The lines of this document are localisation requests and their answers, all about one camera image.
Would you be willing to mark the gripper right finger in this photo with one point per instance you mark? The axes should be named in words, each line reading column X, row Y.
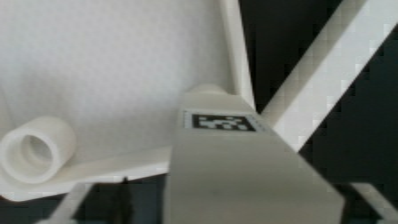
column 367, row 208

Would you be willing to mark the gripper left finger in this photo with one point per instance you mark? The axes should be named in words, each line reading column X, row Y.
column 94, row 205

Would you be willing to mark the white desk leg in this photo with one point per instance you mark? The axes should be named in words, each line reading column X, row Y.
column 239, row 180

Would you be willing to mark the white desk top tray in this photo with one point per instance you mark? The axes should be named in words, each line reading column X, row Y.
column 101, row 58

